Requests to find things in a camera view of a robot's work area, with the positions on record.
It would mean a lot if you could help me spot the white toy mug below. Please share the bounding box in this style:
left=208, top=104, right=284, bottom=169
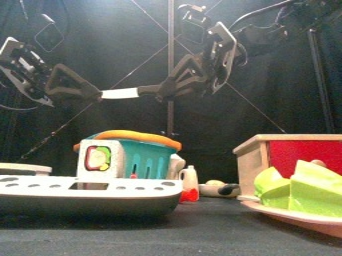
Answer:
left=165, top=153, right=187, bottom=181

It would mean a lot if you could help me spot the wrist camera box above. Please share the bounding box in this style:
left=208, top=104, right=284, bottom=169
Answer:
left=176, top=3, right=211, bottom=45
left=32, top=13, right=66, bottom=53

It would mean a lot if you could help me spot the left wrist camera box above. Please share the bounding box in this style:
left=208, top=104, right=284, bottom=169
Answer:
left=32, top=13, right=66, bottom=53

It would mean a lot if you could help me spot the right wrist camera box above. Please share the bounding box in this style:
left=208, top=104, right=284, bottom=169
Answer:
left=176, top=3, right=211, bottom=45

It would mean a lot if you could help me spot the white black toy piece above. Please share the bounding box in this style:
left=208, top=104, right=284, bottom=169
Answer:
left=197, top=179, right=241, bottom=198

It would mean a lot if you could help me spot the orange yellow toy banana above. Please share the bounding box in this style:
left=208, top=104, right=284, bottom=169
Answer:
left=72, top=129, right=183, bottom=153

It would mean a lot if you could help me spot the pink wooden plate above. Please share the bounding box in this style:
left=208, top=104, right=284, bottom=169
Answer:
left=239, top=195, right=342, bottom=240

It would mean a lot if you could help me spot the small white bottle red base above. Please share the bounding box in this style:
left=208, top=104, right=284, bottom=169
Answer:
left=179, top=164, right=200, bottom=204

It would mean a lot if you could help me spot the white toy sushi roll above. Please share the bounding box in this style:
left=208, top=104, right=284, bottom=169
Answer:
left=76, top=139, right=126, bottom=180

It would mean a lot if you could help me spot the teal slotted toy basket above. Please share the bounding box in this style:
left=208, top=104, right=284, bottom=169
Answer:
left=85, top=132, right=179, bottom=181

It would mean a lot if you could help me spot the vertical metal frame pole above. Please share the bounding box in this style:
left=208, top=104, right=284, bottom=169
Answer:
left=165, top=0, right=176, bottom=136

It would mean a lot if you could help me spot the wooden box red panel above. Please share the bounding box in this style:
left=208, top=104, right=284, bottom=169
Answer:
left=232, top=133, right=342, bottom=198

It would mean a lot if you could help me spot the white grey toy board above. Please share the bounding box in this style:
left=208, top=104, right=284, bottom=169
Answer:
left=0, top=174, right=184, bottom=218

